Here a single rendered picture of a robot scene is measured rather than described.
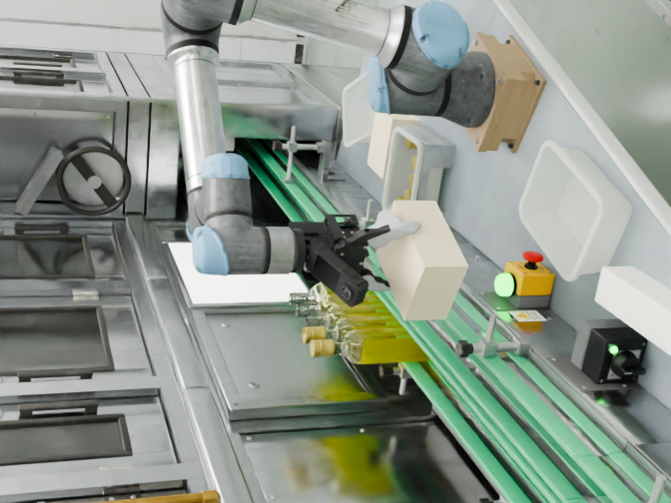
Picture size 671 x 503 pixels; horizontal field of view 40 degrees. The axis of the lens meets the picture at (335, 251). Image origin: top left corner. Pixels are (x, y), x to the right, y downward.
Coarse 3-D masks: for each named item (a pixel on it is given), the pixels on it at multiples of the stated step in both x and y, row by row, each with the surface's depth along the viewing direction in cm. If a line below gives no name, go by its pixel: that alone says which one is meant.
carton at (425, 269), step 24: (408, 216) 151; (432, 216) 152; (408, 240) 148; (432, 240) 147; (384, 264) 157; (408, 264) 148; (432, 264) 143; (456, 264) 144; (408, 288) 148; (432, 288) 146; (456, 288) 148; (408, 312) 149; (432, 312) 150
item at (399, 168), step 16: (400, 128) 222; (400, 144) 227; (416, 144) 213; (400, 160) 229; (416, 160) 213; (400, 176) 230; (416, 176) 213; (384, 192) 231; (400, 192) 232; (416, 192) 216; (384, 208) 231
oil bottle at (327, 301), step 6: (330, 294) 203; (366, 294) 205; (372, 294) 205; (324, 300) 200; (330, 300) 200; (336, 300) 200; (366, 300) 202; (372, 300) 202; (378, 300) 203; (324, 306) 199; (330, 306) 199; (324, 312) 199
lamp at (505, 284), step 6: (498, 276) 175; (504, 276) 174; (510, 276) 175; (498, 282) 175; (504, 282) 174; (510, 282) 174; (516, 282) 174; (498, 288) 175; (504, 288) 174; (510, 288) 174; (516, 288) 174; (504, 294) 175; (510, 294) 175
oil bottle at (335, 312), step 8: (336, 304) 197; (344, 304) 198; (360, 304) 199; (368, 304) 199; (376, 304) 200; (328, 312) 196; (336, 312) 194; (344, 312) 194; (352, 312) 194; (360, 312) 195; (368, 312) 196; (376, 312) 196; (384, 312) 197; (336, 320) 193
